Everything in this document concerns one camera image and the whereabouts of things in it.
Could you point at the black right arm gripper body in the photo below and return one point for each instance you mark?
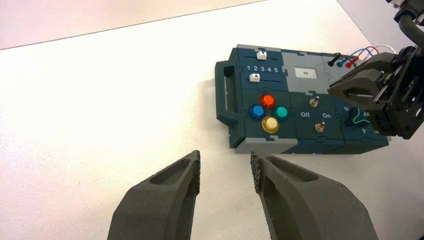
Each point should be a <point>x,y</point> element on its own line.
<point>405,99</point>

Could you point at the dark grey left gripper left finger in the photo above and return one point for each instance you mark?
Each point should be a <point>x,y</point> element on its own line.
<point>159,205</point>

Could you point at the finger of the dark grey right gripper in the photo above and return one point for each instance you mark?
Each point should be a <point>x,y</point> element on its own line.
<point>364,79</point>

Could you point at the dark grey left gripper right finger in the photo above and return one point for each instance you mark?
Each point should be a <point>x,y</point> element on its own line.
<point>311,212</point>

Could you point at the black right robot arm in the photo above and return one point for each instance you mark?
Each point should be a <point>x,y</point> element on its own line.
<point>412,6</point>

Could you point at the red banana plug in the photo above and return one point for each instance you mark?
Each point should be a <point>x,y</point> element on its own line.
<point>351,63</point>

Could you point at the blue banana plug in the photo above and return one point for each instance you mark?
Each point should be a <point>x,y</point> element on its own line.
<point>341,63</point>

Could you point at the black banana plug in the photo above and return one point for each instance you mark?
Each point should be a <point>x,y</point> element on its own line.
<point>334,60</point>

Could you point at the dark teal rotary knob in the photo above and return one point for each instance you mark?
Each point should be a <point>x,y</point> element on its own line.
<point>355,118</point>

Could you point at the dark teal task board box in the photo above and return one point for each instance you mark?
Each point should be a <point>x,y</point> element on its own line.
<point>265,139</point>

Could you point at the green round push button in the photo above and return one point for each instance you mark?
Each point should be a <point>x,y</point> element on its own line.
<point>281,112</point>

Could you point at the yellow round push button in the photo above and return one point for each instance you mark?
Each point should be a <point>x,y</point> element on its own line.
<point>270,124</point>

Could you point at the red round push button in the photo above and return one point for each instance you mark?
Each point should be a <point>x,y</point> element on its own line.
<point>267,101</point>

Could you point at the white slider knob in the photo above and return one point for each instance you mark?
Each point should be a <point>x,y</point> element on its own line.
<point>254,78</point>
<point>261,55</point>

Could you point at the blue round push button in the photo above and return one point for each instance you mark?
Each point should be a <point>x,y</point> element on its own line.
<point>256,112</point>

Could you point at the metal toggle switch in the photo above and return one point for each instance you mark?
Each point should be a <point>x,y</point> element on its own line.
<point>314,101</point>
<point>319,127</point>

